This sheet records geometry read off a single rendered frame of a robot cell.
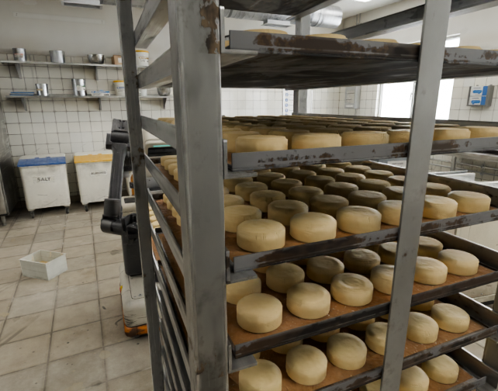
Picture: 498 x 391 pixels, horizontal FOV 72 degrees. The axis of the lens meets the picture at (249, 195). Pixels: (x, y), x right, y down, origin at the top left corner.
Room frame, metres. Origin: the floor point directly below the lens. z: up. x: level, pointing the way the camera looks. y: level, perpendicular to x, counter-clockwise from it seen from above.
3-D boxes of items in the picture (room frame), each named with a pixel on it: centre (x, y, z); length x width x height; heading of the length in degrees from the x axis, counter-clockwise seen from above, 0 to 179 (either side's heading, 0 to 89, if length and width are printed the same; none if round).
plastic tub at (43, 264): (2.76, 1.82, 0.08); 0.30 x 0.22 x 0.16; 72
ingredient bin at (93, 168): (4.87, 2.20, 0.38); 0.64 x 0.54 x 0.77; 26
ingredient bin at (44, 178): (4.59, 2.79, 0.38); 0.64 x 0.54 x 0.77; 28
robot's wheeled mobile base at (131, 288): (2.23, 0.60, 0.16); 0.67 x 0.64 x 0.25; 23
